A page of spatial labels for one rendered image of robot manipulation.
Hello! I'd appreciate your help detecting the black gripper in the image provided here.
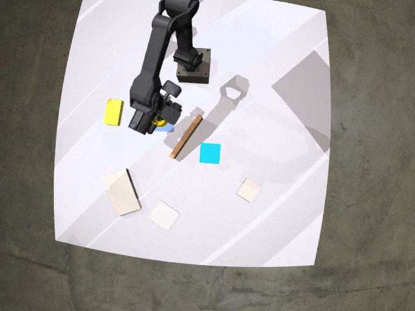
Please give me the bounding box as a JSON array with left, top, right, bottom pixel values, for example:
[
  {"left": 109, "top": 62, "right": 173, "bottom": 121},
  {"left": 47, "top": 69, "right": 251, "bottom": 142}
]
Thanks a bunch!
[{"left": 147, "top": 80, "right": 182, "bottom": 134}]

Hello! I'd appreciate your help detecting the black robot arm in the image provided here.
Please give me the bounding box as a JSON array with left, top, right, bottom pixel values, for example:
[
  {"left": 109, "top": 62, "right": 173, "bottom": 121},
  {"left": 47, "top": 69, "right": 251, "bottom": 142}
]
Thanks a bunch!
[{"left": 128, "top": 0, "right": 204, "bottom": 135}]

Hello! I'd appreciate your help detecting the yellow rectangular block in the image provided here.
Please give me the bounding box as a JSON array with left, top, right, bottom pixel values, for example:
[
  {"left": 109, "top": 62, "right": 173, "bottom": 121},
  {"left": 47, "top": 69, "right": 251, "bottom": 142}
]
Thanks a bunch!
[{"left": 104, "top": 99, "right": 124, "bottom": 126}]

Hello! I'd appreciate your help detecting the yellow cup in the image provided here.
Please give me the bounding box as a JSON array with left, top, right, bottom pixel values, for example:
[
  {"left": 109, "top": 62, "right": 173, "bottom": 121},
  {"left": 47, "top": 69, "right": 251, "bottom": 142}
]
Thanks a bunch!
[{"left": 152, "top": 119, "right": 167, "bottom": 127}]

